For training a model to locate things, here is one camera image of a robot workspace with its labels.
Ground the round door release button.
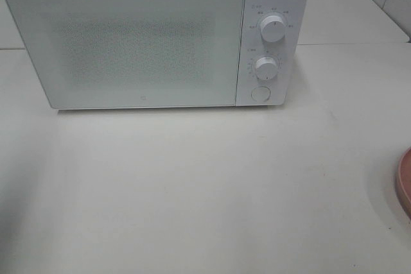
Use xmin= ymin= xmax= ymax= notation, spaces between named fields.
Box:
xmin=251 ymin=86 xmax=270 ymax=102

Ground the white microwave knob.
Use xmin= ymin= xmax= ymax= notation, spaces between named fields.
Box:
xmin=259 ymin=13 xmax=286 ymax=43
xmin=254 ymin=56 xmax=279 ymax=81

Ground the white microwave door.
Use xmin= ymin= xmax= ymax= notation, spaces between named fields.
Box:
xmin=6 ymin=0 xmax=243 ymax=110

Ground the pink round plate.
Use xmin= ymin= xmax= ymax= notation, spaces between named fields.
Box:
xmin=396 ymin=148 xmax=411 ymax=218

